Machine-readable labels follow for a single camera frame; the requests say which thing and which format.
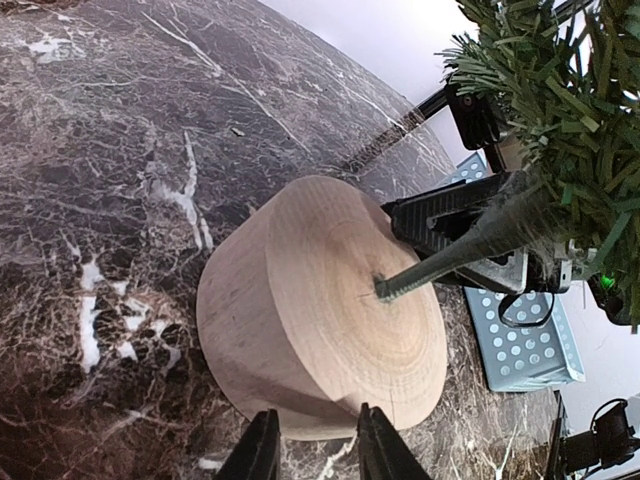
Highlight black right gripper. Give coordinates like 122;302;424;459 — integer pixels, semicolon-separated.
381;172;573;295

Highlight small green christmas tree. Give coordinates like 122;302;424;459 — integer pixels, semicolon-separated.
195;0;640;442

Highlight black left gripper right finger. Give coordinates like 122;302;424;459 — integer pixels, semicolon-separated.
357;403;432;480

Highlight light blue plastic basket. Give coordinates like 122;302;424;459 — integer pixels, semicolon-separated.
439;151;587;394

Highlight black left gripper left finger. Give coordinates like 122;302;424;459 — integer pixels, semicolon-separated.
214;409;281;480

